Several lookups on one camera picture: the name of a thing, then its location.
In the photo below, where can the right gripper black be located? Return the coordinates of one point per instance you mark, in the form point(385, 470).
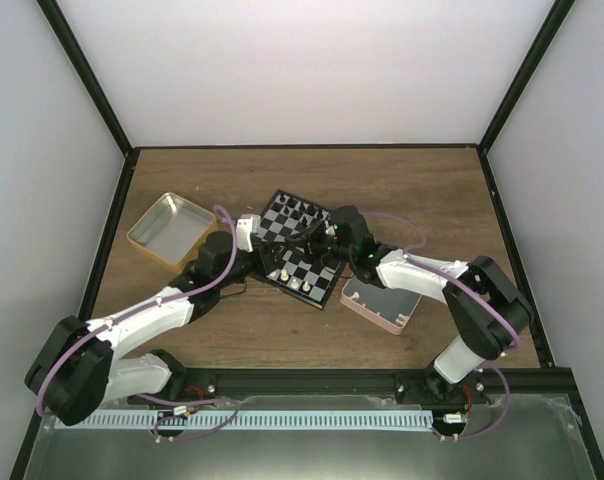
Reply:
point(311, 232)

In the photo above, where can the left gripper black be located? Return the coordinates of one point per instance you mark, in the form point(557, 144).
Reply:
point(266, 252)

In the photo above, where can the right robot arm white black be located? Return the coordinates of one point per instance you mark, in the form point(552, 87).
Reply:
point(487, 308)

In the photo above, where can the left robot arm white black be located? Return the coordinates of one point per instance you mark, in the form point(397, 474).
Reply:
point(84, 364)

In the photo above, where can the black white chess board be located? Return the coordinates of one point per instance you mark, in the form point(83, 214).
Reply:
point(322, 274)

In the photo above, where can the black chess pieces row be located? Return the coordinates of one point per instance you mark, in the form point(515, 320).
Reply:
point(294, 214)

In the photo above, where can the white chess pieces in tin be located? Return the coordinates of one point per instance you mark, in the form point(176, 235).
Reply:
point(395, 311)

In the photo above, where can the yellow metal tin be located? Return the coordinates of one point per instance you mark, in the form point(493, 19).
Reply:
point(171, 231)

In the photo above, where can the pink metal tin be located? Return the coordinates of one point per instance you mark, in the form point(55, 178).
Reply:
point(354, 287)

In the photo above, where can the metal front plate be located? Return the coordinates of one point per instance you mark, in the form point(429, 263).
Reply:
point(520, 437)

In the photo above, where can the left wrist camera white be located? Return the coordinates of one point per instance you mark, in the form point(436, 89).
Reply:
point(247, 226)

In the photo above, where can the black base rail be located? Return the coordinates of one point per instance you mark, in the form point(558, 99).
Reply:
point(410, 386)

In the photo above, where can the light blue slotted cable duct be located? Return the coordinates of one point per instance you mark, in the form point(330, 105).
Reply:
point(254, 420)

